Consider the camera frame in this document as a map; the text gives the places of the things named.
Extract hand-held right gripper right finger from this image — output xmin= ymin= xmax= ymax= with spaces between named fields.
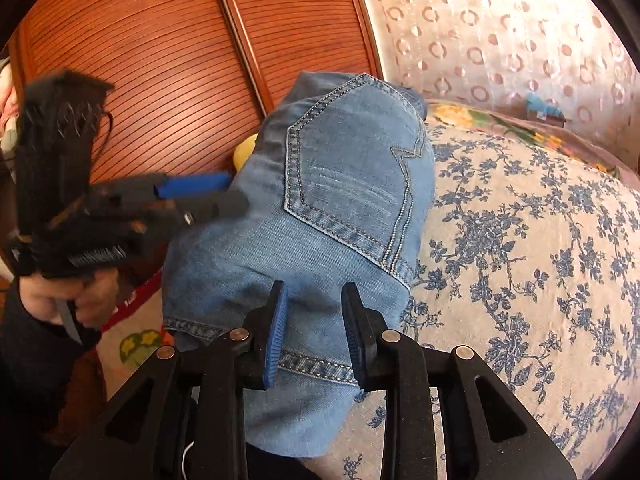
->
xmin=341 ymin=282 xmax=576 ymax=480

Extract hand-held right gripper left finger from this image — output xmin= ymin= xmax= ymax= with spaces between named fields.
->
xmin=50 ymin=280 xmax=290 ymax=480

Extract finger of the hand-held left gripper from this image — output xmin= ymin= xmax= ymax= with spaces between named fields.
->
xmin=95 ymin=172 xmax=233 ymax=206
xmin=135 ymin=192 xmax=250 ymax=226

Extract blue plastic bag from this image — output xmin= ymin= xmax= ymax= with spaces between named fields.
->
xmin=525 ymin=92 xmax=561 ymax=113

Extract circle-patterned sheer curtain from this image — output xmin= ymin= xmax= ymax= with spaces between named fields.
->
xmin=350 ymin=0 xmax=636 ymax=136

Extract blue floral bedsheet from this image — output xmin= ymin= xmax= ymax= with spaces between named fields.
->
xmin=305 ymin=122 xmax=640 ymax=480

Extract colourful floor mat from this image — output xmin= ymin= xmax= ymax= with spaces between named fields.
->
xmin=97 ymin=270 xmax=176 ymax=401

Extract wooden louvered wardrobe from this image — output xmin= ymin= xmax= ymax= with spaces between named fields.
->
xmin=7 ymin=0 xmax=386 ymax=271

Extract person's left forearm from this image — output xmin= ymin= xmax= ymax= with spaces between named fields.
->
xmin=0 ymin=285 xmax=108 ymax=448

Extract person's left hand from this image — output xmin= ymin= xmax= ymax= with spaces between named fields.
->
xmin=20 ymin=269 xmax=121 ymax=332

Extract light blue jeans pants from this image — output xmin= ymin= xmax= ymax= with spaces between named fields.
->
xmin=161 ymin=71 xmax=436 ymax=391

